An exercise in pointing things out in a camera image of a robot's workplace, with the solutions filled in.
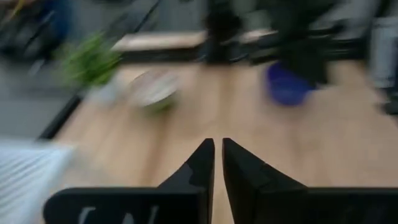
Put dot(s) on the white perforated metal rack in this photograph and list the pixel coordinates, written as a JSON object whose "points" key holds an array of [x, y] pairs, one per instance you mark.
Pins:
{"points": [[28, 180]]}

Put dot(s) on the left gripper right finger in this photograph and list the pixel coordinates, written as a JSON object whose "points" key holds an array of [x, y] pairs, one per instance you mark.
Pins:
{"points": [[264, 202]]}

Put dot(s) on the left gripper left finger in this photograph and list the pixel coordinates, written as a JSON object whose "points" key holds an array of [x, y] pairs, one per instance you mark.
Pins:
{"points": [[186, 202]]}

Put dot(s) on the blue mini bowl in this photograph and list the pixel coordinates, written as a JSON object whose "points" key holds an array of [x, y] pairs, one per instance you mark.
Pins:
{"points": [[284, 90]]}

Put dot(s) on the floral mini bowl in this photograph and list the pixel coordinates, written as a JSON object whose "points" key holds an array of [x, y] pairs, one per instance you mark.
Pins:
{"points": [[154, 90]]}

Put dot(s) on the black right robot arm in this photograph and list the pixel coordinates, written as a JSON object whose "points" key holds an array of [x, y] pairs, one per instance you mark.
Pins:
{"points": [[298, 28]]}

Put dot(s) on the small potted green plant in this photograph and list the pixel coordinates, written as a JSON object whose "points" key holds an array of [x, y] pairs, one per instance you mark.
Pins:
{"points": [[90, 62]]}

